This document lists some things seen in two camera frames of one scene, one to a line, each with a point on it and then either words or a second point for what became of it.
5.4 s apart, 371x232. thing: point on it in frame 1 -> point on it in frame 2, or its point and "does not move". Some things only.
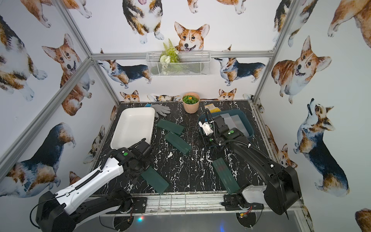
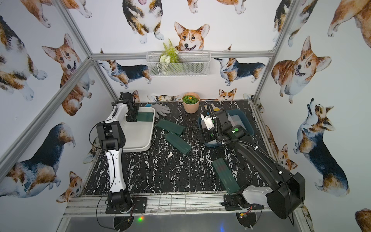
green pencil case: (179, 141) does not move
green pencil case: (229, 181) does not move
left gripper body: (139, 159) -> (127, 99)
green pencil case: (170, 126) does not move
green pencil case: (155, 179) -> (145, 116)
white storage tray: (134, 124) does not move
